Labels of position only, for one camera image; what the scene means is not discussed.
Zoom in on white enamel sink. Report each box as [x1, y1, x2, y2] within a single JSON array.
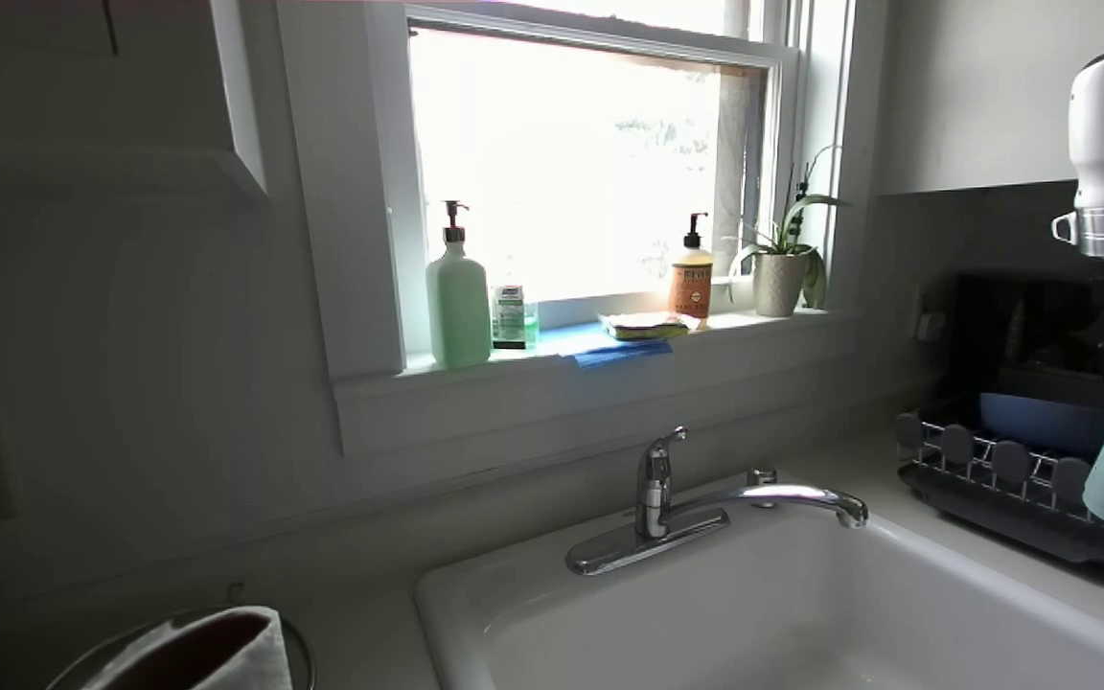
[[410, 492, 1104, 690]]

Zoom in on blue bowl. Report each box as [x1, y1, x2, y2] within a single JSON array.
[[974, 382, 1104, 461]]

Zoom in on black pegged drying tray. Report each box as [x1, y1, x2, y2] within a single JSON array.
[[892, 410, 1104, 596]]

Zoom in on white plant pot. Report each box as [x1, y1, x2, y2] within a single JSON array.
[[750, 251, 810, 322]]

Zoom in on green orchid plant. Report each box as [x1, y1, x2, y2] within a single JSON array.
[[737, 146, 857, 312]]

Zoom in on amber soap pump bottle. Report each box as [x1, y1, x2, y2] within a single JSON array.
[[667, 207, 715, 325]]

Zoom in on chrome faucet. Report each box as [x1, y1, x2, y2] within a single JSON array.
[[562, 423, 875, 579]]

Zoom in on yellow green sponge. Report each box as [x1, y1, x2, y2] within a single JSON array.
[[604, 312, 696, 345]]

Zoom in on blue cloth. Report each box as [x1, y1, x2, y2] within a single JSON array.
[[529, 318, 677, 371]]

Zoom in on white framed window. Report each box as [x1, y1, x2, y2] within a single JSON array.
[[276, 0, 870, 389]]

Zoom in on small glass jar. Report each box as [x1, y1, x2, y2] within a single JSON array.
[[489, 285, 531, 354]]

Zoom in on green soap pump bottle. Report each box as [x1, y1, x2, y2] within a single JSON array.
[[425, 196, 496, 376]]

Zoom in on white wall cabinet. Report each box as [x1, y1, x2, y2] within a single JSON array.
[[0, 0, 271, 207], [875, 0, 1104, 199]]

